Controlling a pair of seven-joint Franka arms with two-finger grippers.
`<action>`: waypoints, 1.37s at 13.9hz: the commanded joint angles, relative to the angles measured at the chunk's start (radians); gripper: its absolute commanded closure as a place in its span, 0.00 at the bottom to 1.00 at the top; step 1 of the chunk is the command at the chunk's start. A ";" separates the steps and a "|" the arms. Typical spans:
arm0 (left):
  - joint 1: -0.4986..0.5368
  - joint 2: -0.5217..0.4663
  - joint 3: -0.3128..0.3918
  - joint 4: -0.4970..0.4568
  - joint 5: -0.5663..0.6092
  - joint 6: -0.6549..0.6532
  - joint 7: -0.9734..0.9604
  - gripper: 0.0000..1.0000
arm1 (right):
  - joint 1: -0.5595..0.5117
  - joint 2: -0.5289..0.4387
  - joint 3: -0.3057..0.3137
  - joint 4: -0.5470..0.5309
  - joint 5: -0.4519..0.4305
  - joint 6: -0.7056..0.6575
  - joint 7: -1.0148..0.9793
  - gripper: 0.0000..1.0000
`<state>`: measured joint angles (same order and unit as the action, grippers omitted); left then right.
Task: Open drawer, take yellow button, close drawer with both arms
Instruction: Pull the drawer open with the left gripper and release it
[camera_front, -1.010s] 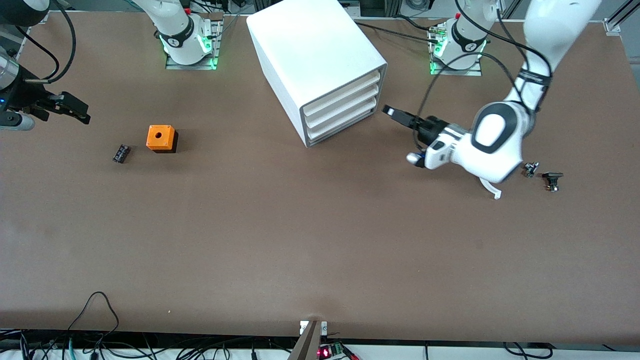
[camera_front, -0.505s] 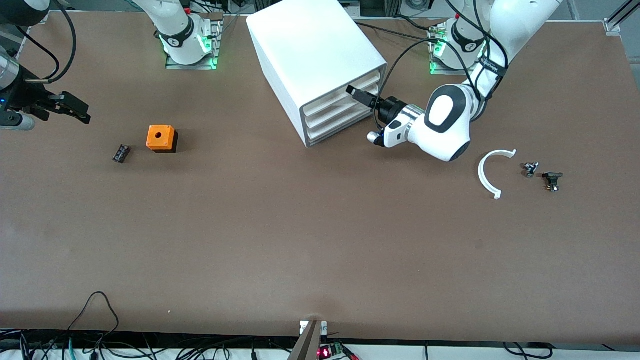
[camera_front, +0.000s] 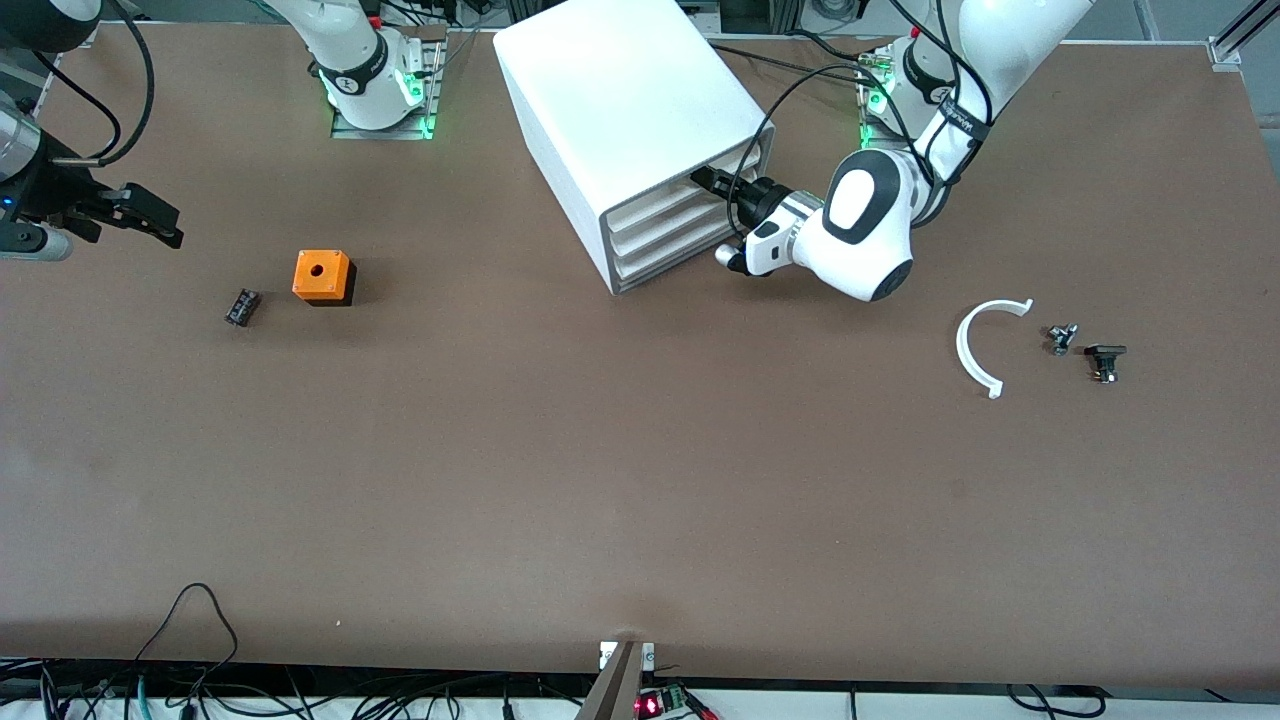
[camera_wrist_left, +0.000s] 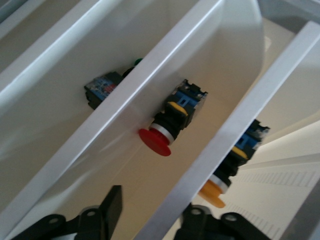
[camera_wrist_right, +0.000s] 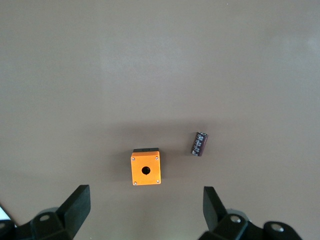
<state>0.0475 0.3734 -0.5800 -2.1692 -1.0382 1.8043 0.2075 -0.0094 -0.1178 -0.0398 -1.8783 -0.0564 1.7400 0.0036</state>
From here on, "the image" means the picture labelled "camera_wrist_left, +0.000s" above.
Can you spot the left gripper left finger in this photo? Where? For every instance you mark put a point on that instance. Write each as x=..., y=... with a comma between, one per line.
x=112, y=207

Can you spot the white drawer with dividers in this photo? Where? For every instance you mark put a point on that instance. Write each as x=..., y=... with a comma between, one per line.
x=160, y=50

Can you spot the white drawer cabinet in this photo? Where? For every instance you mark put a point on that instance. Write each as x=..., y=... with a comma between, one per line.
x=292, y=12

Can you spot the red mushroom push button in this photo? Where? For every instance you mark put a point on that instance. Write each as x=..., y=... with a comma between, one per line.
x=155, y=141

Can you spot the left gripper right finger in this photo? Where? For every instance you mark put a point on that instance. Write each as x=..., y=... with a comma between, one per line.
x=195, y=225

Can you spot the green push button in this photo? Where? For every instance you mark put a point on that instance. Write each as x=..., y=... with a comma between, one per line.
x=100, y=87

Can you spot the orange mushroom push button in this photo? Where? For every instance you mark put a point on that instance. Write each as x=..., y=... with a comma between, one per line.
x=212, y=193

